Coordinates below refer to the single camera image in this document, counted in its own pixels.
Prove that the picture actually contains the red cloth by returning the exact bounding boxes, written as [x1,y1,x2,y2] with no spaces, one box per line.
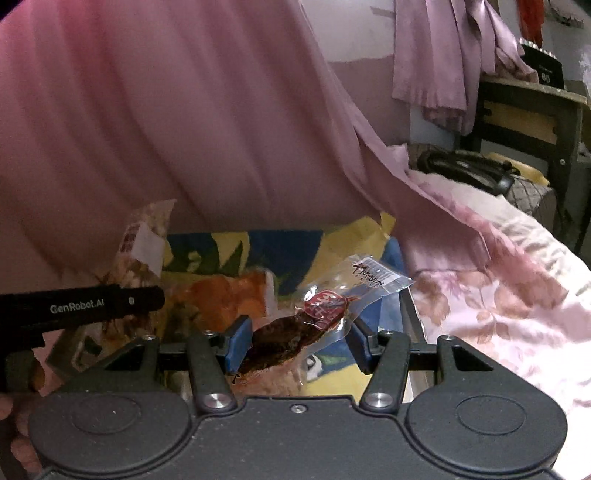
[521,0,546,48]

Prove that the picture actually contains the orange snack packet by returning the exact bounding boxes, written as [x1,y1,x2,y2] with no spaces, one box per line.
[178,271,276,344]

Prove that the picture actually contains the pink hanging clothes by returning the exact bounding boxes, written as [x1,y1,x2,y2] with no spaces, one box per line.
[392,0,539,136]

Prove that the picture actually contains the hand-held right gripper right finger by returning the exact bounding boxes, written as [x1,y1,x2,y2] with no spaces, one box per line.
[346,323,495,413]

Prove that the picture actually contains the black device box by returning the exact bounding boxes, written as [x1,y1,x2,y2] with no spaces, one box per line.
[519,39,565,92]

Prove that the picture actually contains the grey cartoon-lined shallow box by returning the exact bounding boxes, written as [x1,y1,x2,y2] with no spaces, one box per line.
[157,211,437,398]

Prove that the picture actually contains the pink floral bedsheet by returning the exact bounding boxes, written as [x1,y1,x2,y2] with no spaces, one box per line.
[399,168,591,480]

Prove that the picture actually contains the dark meat vacuum packet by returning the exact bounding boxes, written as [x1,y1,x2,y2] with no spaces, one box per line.
[232,254,415,385]

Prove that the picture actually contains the dark wooden chair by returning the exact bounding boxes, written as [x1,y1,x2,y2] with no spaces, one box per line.
[459,75,591,252]

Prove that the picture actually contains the pink curtain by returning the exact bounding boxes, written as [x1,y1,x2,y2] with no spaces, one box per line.
[0,0,409,296]

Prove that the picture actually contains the black bag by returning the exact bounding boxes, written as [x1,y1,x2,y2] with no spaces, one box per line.
[417,148,521,195]

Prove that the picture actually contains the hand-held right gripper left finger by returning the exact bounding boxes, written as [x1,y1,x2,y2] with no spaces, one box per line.
[104,315,254,414]

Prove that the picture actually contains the person's left hand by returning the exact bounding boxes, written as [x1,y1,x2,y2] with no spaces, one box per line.
[0,360,47,476]

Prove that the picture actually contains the brown bread packet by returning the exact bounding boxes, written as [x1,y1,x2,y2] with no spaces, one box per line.
[95,199,183,365]

